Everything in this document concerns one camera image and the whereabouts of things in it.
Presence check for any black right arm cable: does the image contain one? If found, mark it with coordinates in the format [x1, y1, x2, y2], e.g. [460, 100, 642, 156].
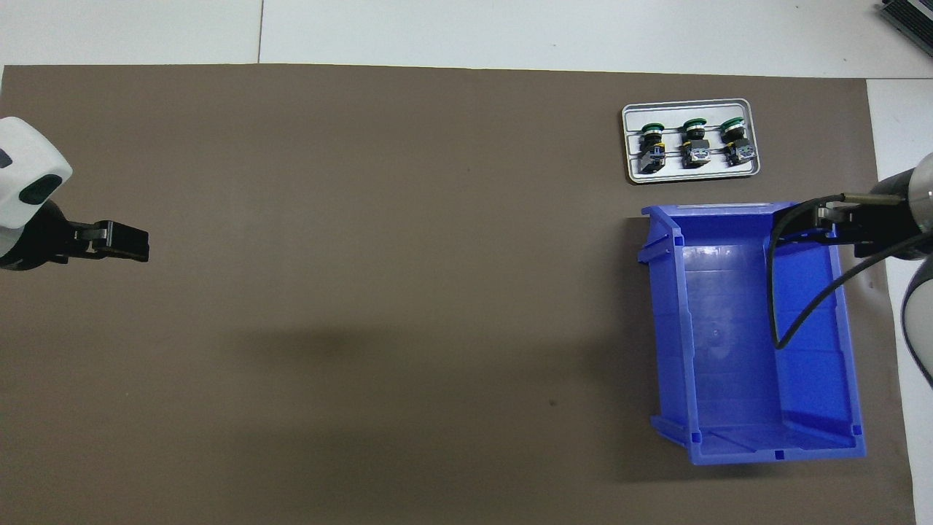
[767, 191, 933, 351]

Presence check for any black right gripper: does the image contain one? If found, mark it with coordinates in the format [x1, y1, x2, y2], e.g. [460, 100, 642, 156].
[784, 201, 933, 260]

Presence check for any green push button switch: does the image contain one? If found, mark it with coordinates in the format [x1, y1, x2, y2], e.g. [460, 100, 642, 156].
[639, 122, 668, 174]
[719, 117, 757, 168]
[679, 117, 711, 170]

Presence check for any brown table mat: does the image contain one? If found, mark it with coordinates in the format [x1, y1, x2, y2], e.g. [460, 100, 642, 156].
[0, 63, 918, 525]

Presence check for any blue plastic storage bin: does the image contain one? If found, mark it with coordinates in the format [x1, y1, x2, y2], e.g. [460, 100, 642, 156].
[637, 201, 868, 467]

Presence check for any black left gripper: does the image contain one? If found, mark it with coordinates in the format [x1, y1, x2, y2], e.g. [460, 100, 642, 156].
[0, 201, 150, 272]

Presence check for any grey metal tray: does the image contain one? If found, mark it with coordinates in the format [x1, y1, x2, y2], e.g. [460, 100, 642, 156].
[621, 98, 762, 184]

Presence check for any dark grey ridged device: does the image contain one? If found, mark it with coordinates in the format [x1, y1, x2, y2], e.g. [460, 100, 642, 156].
[878, 0, 933, 59]

